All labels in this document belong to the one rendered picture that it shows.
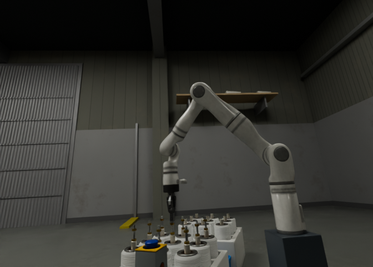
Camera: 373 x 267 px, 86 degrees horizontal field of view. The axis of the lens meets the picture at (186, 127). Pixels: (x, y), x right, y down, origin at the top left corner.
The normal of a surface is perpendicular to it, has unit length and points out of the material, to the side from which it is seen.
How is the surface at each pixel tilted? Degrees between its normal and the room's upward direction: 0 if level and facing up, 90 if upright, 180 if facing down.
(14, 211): 90
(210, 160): 90
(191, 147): 90
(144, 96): 90
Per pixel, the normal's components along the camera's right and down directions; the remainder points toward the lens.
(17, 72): 0.07, -0.29
